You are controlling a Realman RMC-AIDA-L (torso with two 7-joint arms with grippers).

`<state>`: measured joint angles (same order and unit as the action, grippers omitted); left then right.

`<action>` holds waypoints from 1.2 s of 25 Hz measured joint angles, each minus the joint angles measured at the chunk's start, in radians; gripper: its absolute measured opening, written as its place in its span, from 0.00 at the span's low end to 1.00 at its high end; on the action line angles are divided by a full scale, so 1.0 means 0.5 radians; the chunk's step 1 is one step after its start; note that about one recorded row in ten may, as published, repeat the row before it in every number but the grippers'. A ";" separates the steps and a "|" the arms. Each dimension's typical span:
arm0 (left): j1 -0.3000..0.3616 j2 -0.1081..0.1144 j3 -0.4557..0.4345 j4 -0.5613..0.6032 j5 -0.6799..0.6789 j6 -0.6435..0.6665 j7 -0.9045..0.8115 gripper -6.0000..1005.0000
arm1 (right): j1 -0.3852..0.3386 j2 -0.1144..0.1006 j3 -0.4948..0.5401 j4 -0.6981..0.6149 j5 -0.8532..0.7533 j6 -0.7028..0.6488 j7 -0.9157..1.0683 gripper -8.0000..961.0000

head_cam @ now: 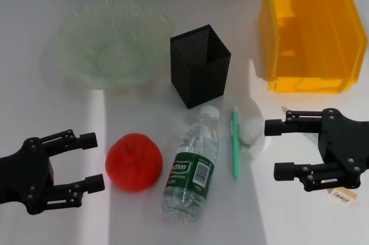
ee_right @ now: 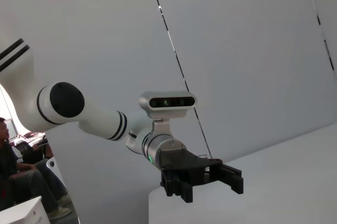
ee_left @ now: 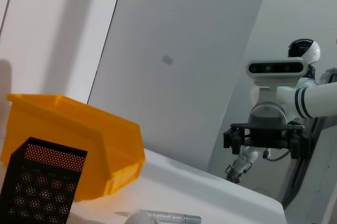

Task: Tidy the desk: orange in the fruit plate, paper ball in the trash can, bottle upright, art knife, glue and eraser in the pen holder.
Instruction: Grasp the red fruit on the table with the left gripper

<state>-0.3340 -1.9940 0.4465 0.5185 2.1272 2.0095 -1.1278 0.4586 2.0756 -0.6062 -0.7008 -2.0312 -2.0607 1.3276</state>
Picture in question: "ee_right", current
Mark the silver camera mount bracket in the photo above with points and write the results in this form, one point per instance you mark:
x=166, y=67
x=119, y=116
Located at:
x=161, y=129

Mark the cluttered background desk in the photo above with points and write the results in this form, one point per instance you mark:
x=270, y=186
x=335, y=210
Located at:
x=30, y=142

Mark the seated person in dark clothes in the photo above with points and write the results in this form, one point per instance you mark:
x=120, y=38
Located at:
x=23, y=174

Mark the white box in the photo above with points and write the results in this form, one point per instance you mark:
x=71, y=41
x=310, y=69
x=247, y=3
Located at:
x=21, y=212

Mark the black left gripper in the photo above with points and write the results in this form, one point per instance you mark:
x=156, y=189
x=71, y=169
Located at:
x=181, y=164

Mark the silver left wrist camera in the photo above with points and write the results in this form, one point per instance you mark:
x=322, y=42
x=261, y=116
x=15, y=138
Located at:
x=168, y=102

